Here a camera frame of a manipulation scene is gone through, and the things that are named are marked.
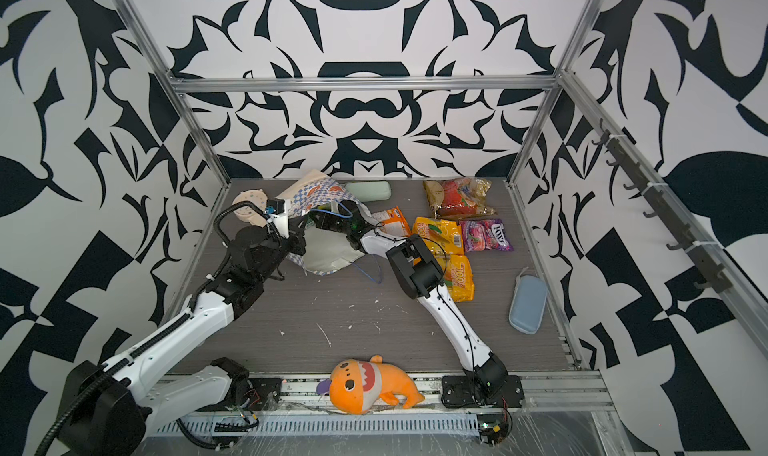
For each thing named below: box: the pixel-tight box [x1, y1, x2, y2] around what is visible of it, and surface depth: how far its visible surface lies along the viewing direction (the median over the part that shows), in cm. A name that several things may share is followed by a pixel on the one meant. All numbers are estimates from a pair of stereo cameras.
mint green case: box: [345, 181, 392, 202], surface depth 117 cm
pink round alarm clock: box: [232, 189, 268, 227], surface depth 113 cm
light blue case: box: [508, 266, 548, 335], surface depth 88 cm
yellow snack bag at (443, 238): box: [412, 216, 465, 267], surface depth 103 cm
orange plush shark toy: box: [329, 354, 425, 415], surface depth 71 cm
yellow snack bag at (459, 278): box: [444, 254, 475, 303], surface depth 91 cm
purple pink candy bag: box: [460, 219, 514, 252], surface depth 103 cm
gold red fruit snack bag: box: [423, 177, 497, 219], surface depth 108 cm
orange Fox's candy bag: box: [372, 206, 412, 237], surface depth 107 cm
